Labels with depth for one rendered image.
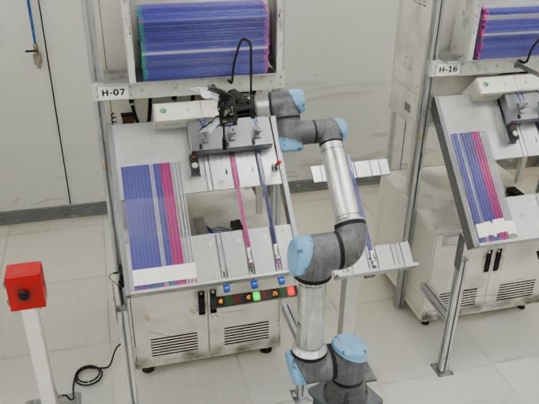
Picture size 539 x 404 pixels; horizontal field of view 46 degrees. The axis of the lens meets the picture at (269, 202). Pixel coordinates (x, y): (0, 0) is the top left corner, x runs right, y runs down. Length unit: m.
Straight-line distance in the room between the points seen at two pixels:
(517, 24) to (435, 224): 0.97
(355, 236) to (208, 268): 0.80
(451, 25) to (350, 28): 1.36
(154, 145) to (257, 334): 1.05
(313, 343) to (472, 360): 1.48
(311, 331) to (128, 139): 1.15
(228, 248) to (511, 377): 1.55
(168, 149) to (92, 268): 1.47
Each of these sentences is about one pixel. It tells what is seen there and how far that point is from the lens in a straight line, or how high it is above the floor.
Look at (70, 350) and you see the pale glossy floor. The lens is 3.38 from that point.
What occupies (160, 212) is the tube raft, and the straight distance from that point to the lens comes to 2.53.
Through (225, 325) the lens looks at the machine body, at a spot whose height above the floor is 0.24.
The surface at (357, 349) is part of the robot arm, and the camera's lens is 2.12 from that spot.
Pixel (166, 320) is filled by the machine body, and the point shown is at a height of 0.32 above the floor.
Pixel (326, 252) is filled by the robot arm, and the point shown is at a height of 1.17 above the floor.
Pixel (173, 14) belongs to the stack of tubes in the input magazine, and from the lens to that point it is 2.51.
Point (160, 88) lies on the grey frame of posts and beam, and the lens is 2.61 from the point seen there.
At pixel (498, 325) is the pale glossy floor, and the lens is 3.63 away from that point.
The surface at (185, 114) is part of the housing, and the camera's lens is 2.63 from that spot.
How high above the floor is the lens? 2.16
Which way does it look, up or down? 29 degrees down
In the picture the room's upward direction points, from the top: 1 degrees clockwise
